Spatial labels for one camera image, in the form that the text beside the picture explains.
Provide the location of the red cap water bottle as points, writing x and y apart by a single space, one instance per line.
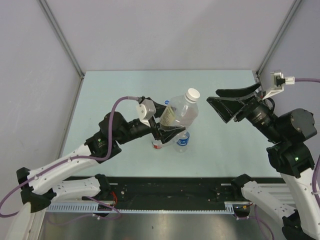
157 144

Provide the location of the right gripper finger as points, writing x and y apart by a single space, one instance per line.
225 108
237 93

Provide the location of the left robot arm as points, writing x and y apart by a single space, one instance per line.
129 119

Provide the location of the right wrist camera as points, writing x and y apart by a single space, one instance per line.
278 85

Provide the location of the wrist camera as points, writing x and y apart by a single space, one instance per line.
146 110
278 85

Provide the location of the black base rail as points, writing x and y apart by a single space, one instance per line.
170 192

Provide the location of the blue label Pocari bottle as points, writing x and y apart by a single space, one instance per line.
182 143

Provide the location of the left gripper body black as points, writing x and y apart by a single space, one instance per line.
153 129

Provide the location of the square clear juice bottle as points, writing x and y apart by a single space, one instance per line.
181 112

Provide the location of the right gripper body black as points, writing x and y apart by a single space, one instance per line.
246 109

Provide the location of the white bottle cap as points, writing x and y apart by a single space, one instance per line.
193 94

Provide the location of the white cable duct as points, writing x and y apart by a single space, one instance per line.
227 208

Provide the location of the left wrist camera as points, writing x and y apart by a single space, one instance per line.
146 110

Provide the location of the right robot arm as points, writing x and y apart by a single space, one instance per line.
288 155

